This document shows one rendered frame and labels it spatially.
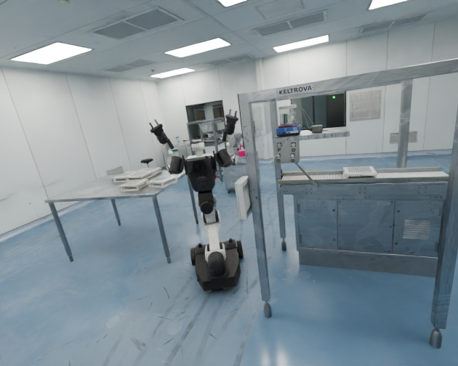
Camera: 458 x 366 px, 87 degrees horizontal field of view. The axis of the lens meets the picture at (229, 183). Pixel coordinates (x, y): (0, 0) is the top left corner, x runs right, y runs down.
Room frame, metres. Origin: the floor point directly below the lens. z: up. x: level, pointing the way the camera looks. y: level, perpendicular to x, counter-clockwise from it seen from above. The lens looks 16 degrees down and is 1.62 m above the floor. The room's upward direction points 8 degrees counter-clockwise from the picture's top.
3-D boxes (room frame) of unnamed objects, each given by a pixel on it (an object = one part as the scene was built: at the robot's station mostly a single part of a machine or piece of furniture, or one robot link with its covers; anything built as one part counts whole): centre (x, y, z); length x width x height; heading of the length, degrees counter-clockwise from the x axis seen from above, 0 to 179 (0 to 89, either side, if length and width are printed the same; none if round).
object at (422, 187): (2.06, -1.14, 0.85); 1.30 x 0.29 x 0.10; 68
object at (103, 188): (3.21, 1.40, 0.87); 1.50 x 1.10 x 0.04; 76
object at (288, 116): (2.24, -0.61, 1.53); 0.15 x 0.15 x 0.19
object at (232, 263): (2.21, 0.23, 0.19); 0.64 x 0.52 x 0.33; 3
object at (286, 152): (2.16, -0.55, 1.22); 0.22 x 0.11 x 0.20; 68
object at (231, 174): (4.95, -0.30, 0.38); 0.63 x 0.57 x 0.76; 66
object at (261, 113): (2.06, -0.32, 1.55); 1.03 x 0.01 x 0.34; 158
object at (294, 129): (2.24, -0.60, 1.39); 0.21 x 0.20 x 0.09; 158
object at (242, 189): (1.57, -0.09, 1.05); 0.17 x 0.06 x 0.26; 158
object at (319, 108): (6.72, -2.62, 1.43); 1.38 x 0.01 x 1.16; 66
